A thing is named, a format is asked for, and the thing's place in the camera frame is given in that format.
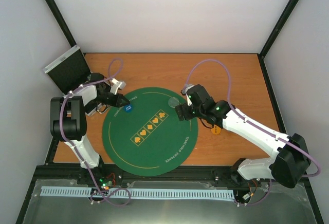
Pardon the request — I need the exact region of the light blue slotted cable duct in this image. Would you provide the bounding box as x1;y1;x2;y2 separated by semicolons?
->
40;186;234;201

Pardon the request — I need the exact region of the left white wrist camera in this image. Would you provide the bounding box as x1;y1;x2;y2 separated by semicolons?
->
110;78;126;95

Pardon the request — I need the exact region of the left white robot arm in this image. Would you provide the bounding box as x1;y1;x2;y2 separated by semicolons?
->
50;79;130;184

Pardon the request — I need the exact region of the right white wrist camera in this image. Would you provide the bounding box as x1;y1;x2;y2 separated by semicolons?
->
181;84;194;106

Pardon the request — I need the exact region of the orange big blind button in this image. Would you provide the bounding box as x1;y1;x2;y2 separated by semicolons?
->
210;125;222;135

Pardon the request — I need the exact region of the blue small blind button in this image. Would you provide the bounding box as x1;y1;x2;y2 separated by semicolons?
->
124;104;133;113

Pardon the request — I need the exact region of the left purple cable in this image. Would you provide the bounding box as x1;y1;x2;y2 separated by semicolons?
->
59;58;132;207

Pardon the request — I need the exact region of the clear round dealer button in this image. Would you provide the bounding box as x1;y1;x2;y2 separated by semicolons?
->
168;97;180;108

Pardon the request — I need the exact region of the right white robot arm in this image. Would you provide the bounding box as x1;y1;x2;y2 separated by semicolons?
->
175;84;311;189

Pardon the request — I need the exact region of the round green poker mat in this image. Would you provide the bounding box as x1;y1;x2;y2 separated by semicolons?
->
102;87;198;176

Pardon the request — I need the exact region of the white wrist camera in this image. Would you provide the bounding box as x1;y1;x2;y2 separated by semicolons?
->
181;84;194;106
110;78;126;95

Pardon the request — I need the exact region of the aluminium poker case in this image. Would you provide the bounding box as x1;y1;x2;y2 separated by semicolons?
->
42;45;108;117

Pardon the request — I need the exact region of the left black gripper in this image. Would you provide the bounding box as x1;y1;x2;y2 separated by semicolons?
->
93;91;130;108

